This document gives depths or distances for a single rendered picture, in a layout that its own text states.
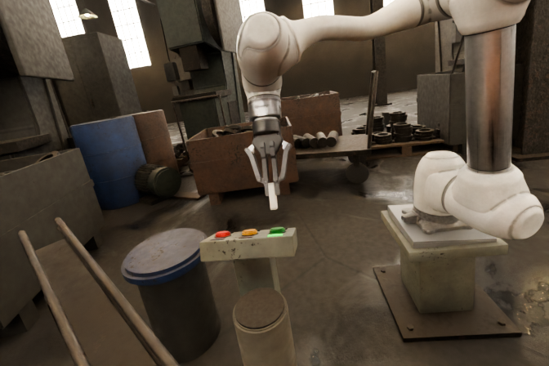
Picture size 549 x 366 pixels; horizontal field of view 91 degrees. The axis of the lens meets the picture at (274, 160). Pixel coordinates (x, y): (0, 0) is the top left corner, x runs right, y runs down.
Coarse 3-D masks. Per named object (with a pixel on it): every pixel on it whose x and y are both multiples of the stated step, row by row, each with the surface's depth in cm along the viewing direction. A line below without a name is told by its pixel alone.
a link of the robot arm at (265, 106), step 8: (256, 96) 70; (264, 96) 69; (272, 96) 70; (248, 104) 72; (256, 104) 70; (264, 104) 69; (272, 104) 70; (280, 104) 73; (248, 112) 73; (256, 112) 70; (264, 112) 69; (272, 112) 69; (280, 112) 73
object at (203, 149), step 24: (288, 120) 263; (192, 144) 232; (216, 144) 232; (240, 144) 232; (192, 168) 237; (216, 168) 238; (240, 168) 238; (288, 168) 238; (216, 192) 244; (288, 192) 245
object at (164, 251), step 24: (168, 240) 110; (192, 240) 107; (144, 264) 96; (168, 264) 94; (192, 264) 96; (144, 288) 96; (168, 288) 95; (192, 288) 100; (168, 312) 98; (192, 312) 101; (216, 312) 116; (168, 336) 100; (192, 336) 103; (216, 336) 112
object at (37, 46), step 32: (0, 0) 204; (32, 0) 245; (0, 32) 206; (32, 32) 235; (0, 64) 229; (32, 64) 226; (64, 64) 278; (0, 96) 249; (32, 96) 262; (0, 128) 255; (32, 128) 260; (64, 128) 306; (0, 160) 220
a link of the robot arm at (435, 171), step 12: (432, 156) 96; (444, 156) 94; (456, 156) 94; (420, 168) 99; (432, 168) 94; (444, 168) 92; (456, 168) 92; (420, 180) 99; (432, 180) 94; (444, 180) 91; (420, 192) 100; (432, 192) 94; (420, 204) 102; (432, 204) 96
